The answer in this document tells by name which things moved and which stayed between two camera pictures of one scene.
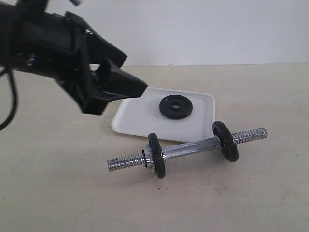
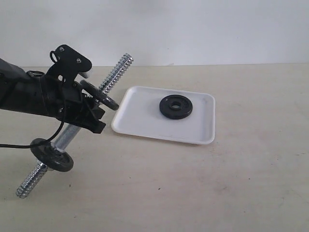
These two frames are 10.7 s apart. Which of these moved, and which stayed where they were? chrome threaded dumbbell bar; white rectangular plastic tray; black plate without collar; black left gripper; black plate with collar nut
Moved: black left gripper; black plate with collar nut; black plate without collar; chrome threaded dumbbell bar
Stayed: white rectangular plastic tray
